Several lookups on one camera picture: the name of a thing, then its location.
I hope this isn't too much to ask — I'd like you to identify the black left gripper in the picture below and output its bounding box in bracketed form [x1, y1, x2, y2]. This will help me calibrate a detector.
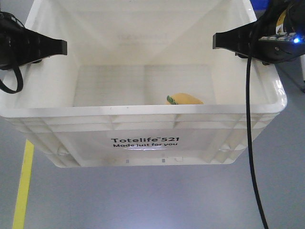
[0, 11, 67, 70]

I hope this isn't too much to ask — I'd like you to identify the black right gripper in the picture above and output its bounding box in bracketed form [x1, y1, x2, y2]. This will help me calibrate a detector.
[213, 0, 305, 64]

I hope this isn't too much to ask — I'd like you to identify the yellow smiling fruit plush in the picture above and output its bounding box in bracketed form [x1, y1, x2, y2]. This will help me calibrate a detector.
[166, 93, 203, 105]

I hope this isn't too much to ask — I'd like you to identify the white plastic Totelife crate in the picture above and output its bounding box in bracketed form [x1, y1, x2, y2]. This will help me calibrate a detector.
[0, 0, 288, 168]

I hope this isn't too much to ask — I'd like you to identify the blue storage bin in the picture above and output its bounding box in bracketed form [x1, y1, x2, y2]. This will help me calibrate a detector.
[250, 0, 270, 11]

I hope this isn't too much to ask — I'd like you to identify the yellow floor tape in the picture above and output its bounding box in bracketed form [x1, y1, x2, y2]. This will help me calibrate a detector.
[12, 140, 34, 229]

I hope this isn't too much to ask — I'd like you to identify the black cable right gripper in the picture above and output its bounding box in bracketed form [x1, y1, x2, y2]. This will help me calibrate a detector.
[245, 54, 270, 229]

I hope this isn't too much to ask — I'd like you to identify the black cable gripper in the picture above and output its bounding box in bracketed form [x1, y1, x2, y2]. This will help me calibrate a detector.
[245, 54, 270, 229]
[0, 11, 24, 94]

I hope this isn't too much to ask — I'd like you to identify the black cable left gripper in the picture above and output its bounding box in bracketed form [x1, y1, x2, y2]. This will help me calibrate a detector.
[0, 11, 24, 94]

